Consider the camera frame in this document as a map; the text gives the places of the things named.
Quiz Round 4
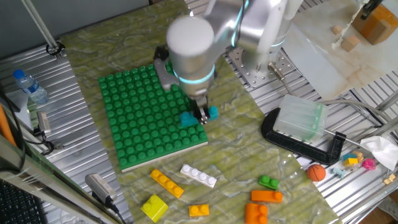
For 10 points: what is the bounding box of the orange square brick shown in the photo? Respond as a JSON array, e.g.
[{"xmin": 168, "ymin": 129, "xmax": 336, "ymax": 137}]
[{"xmin": 244, "ymin": 203, "xmax": 268, "ymax": 224}]

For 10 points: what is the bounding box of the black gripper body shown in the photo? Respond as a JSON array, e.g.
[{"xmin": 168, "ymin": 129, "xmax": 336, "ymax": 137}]
[{"xmin": 186, "ymin": 93, "xmax": 210, "ymax": 110}]

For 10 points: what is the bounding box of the black camera cable with plug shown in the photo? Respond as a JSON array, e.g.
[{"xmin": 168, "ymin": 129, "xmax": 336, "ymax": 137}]
[{"xmin": 154, "ymin": 45, "xmax": 170, "ymax": 62}]

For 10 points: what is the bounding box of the black keyboard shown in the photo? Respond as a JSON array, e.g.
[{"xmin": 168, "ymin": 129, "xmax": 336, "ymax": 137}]
[{"xmin": 0, "ymin": 180, "xmax": 47, "ymax": 224}]

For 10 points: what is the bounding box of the white crumpled tissue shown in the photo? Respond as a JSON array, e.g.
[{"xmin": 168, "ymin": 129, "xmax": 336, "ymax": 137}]
[{"xmin": 359, "ymin": 135, "xmax": 398, "ymax": 171}]

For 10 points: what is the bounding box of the teal four-stud brick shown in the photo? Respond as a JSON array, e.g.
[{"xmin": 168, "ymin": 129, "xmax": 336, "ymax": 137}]
[{"xmin": 179, "ymin": 105, "xmax": 220, "ymax": 128}]

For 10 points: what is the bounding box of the large wooden cube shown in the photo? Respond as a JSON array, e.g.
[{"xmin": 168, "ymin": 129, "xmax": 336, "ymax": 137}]
[{"xmin": 341, "ymin": 34, "xmax": 361, "ymax": 52}]

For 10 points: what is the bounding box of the amber four-stud brick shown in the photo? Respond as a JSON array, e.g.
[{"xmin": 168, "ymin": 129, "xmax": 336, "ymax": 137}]
[{"xmin": 149, "ymin": 169, "xmax": 185, "ymax": 199}]

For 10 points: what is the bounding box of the metal frame bar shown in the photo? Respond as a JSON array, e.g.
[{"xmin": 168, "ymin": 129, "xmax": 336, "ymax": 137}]
[{"xmin": 0, "ymin": 133, "xmax": 124, "ymax": 224}]

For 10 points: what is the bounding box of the green studded baseplate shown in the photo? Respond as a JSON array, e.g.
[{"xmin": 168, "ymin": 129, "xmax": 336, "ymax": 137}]
[{"xmin": 98, "ymin": 58, "xmax": 208, "ymax": 172}]

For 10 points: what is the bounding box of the white four-stud brick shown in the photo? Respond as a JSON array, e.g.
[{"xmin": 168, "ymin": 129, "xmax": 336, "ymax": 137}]
[{"xmin": 180, "ymin": 164, "xmax": 218, "ymax": 189}]

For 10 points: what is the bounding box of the amber two-stud brick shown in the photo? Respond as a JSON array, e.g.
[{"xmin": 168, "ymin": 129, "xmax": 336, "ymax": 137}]
[{"xmin": 188, "ymin": 203, "xmax": 210, "ymax": 218}]

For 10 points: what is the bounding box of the white marble pattern sheet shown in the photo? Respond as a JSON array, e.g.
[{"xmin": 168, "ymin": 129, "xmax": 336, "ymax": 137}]
[{"xmin": 281, "ymin": 0, "xmax": 398, "ymax": 100}]

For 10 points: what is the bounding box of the gray wrist camera bracket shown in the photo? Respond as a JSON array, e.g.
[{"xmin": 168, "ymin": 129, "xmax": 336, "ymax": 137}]
[{"xmin": 154, "ymin": 57, "xmax": 180, "ymax": 91}]

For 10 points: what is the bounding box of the gray arm power cable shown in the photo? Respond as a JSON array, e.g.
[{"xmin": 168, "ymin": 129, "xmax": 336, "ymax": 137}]
[{"xmin": 267, "ymin": 62, "xmax": 392, "ymax": 128}]

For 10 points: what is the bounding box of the metal tripod pole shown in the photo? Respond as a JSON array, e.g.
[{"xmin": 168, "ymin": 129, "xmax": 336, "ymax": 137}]
[{"xmin": 21, "ymin": 0, "xmax": 66, "ymax": 60}]

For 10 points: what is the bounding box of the green two-stud brick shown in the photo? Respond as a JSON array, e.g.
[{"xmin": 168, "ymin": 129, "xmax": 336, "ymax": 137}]
[{"xmin": 258, "ymin": 175, "xmax": 280, "ymax": 191}]

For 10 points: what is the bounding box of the small gray camera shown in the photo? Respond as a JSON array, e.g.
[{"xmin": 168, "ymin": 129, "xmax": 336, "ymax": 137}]
[{"xmin": 36, "ymin": 111, "xmax": 52, "ymax": 136}]

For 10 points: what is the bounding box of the light blue small toy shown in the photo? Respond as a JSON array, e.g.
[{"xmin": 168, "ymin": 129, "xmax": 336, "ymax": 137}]
[{"xmin": 330, "ymin": 167, "xmax": 346, "ymax": 180}]

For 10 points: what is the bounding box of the brown cardboard box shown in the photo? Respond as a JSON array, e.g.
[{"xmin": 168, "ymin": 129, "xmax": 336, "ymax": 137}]
[{"xmin": 351, "ymin": 0, "xmax": 398, "ymax": 45}]

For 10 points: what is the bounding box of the aluminium arm base plate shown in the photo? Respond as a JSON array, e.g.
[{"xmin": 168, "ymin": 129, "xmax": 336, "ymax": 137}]
[{"xmin": 226, "ymin": 46, "xmax": 295, "ymax": 88}]

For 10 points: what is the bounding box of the translucent plastic box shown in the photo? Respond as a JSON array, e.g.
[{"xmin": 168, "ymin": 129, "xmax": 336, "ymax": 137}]
[{"xmin": 272, "ymin": 94, "xmax": 329, "ymax": 144}]

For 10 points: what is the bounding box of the gray camera with label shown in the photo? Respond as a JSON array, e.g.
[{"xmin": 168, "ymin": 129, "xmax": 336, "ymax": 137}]
[{"xmin": 85, "ymin": 173, "xmax": 118, "ymax": 206}]

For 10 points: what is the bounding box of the small basketball toy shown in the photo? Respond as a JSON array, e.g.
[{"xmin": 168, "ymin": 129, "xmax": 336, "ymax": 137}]
[{"xmin": 307, "ymin": 164, "xmax": 326, "ymax": 182}]

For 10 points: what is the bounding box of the lime yellow square brick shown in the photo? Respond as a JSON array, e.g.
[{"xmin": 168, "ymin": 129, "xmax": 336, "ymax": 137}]
[{"xmin": 140, "ymin": 194, "xmax": 169, "ymax": 223}]

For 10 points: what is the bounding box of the pink small toy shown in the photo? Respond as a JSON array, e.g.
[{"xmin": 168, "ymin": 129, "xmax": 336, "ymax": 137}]
[{"xmin": 362, "ymin": 157, "xmax": 377, "ymax": 171}]

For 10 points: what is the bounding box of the orange long brick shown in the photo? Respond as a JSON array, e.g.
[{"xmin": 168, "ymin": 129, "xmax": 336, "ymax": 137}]
[{"xmin": 251, "ymin": 190, "xmax": 284, "ymax": 204}]

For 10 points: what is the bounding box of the clear water bottle blue cap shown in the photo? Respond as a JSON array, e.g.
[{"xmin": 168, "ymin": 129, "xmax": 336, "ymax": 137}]
[{"xmin": 12, "ymin": 68, "xmax": 50, "ymax": 105}]

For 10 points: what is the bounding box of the black C-clamp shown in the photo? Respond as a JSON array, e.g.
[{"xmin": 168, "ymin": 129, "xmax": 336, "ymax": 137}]
[{"xmin": 261, "ymin": 107, "xmax": 347, "ymax": 166}]

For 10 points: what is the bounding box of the green marble pattern mat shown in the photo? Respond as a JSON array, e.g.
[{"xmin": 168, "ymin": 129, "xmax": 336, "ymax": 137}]
[{"xmin": 60, "ymin": 0, "xmax": 343, "ymax": 224}]

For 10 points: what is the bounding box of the orange pole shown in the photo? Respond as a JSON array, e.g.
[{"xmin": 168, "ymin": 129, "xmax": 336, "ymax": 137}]
[{"xmin": 0, "ymin": 104, "xmax": 16, "ymax": 147}]

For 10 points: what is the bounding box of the small wooden piece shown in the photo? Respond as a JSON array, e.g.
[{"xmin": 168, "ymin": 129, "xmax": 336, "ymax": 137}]
[{"xmin": 382, "ymin": 173, "xmax": 397, "ymax": 185}]

